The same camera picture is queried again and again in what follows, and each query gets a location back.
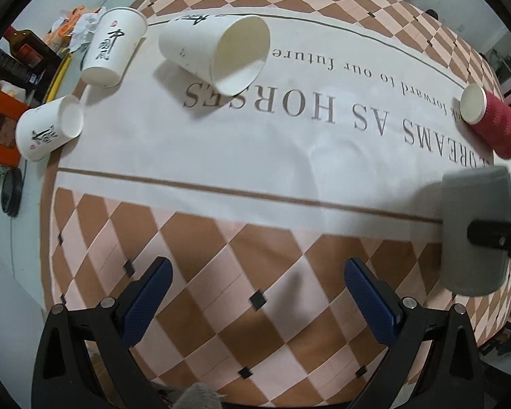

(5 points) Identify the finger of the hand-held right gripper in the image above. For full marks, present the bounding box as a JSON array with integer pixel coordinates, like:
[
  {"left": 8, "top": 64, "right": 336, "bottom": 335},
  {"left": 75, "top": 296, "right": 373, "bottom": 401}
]
[{"left": 467, "top": 218, "right": 511, "bottom": 261}]

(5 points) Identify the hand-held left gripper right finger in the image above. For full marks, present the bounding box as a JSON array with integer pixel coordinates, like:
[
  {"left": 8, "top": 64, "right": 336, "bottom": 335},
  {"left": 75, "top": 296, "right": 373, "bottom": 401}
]
[{"left": 344, "top": 258, "right": 482, "bottom": 409}]

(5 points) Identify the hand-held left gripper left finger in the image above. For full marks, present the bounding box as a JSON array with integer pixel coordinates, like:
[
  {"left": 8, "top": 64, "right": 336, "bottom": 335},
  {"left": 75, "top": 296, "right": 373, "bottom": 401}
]
[{"left": 32, "top": 257, "right": 173, "bottom": 409}]

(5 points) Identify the grey cup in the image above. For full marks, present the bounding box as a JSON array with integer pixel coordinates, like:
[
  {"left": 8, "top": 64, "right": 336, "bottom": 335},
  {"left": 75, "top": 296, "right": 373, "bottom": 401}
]
[{"left": 439, "top": 165, "right": 511, "bottom": 297}]

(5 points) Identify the red ribbed paper cup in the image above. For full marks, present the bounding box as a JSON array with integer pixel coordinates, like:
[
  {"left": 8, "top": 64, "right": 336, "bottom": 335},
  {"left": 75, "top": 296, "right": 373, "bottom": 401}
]
[{"left": 459, "top": 84, "right": 511, "bottom": 160}]

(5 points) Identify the white paper cup black calligraphy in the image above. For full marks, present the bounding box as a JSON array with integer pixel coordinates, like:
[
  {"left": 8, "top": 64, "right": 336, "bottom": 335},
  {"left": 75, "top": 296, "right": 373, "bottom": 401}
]
[
  {"left": 80, "top": 7, "right": 148, "bottom": 88},
  {"left": 15, "top": 95, "right": 84, "bottom": 163}
]

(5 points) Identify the large white paper cup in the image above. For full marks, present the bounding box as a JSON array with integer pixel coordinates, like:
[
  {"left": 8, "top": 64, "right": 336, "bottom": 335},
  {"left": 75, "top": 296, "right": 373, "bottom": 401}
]
[{"left": 158, "top": 14, "right": 272, "bottom": 97}]

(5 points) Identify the grey furry cloth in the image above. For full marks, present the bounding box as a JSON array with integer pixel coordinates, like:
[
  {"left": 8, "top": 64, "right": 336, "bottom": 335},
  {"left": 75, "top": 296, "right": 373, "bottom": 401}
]
[{"left": 157, "top": 382, "right": 228, "bottom": 409}]

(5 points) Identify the checkered printed tablecloth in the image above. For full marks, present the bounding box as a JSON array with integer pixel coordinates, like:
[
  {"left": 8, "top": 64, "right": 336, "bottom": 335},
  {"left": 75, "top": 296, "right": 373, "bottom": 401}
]
[{"left": 40, "top": 0, "right": 511, "bottom": 409}]

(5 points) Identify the black round lid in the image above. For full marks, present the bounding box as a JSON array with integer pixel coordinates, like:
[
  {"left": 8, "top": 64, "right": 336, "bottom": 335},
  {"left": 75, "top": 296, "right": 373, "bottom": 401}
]
[{"left": 1, "top": 168, "right": 24, "bottom": 218}]

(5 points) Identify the orange box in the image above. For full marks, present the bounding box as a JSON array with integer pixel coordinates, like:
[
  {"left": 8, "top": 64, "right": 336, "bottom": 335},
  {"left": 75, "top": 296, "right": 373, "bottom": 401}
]
[{"left": 0, "top": 80, "right": 29, "bottom": 169}]

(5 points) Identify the black box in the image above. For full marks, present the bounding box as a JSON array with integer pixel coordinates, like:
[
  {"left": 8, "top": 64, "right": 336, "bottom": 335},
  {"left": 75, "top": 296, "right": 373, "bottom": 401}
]
[{"left": 0, "top": 48, "right": 41, "bottom": 90}]

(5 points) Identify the brown glass bottle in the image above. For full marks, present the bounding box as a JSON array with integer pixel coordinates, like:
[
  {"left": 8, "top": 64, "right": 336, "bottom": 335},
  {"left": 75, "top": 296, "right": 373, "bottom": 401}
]
[{"left": 3, "top": 26, "right": 47, "bottom": 69}]

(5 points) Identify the crumpled white paper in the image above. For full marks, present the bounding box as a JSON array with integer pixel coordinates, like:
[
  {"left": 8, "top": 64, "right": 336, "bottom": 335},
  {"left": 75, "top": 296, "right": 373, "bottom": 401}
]
[{"left": 68, "top": 7, "right": 108, "bottom": 52}]

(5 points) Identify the orange snack packet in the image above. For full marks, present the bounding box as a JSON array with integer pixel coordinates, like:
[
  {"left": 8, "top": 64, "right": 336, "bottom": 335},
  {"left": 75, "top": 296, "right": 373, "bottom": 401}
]
[{"left": 43, "top": 5, "right": 88, "bottom": 48}]

